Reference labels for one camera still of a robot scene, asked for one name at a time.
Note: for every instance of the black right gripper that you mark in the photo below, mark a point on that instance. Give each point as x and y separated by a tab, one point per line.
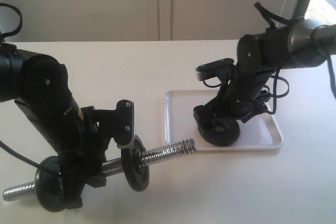
240	97

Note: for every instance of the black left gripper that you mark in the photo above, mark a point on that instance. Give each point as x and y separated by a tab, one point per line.
79	136

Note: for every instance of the chrome threaded dumbbell bar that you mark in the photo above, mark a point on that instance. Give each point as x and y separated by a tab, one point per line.
114	166

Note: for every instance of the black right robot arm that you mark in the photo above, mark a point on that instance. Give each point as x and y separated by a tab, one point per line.
302	43

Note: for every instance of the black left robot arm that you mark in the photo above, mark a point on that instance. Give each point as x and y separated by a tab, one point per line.
38	85

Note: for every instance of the white rectangular plastic tray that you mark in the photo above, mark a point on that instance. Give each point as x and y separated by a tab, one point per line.
261	133

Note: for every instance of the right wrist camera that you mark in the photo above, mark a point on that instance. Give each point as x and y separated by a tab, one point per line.
219	68

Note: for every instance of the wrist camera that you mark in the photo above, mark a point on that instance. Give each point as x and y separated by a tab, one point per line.
118	124
219	68

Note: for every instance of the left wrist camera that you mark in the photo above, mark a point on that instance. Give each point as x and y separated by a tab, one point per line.
118	124

